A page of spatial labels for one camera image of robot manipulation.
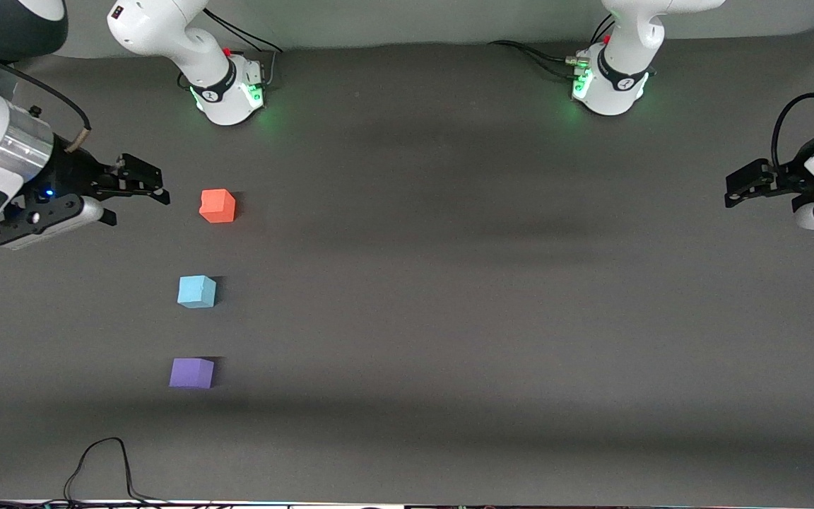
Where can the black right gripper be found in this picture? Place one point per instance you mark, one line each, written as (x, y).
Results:
(73, 172)

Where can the light blue foam block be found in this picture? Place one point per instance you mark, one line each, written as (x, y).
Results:
(196, 291)

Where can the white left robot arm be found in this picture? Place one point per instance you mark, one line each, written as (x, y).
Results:
(619, 71)

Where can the purple foam block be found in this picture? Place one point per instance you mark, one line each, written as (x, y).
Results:
(191, 373)

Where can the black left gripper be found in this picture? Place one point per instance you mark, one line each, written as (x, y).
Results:
(791, 176)

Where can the orange foam block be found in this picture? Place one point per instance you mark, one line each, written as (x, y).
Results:
(217, 206)

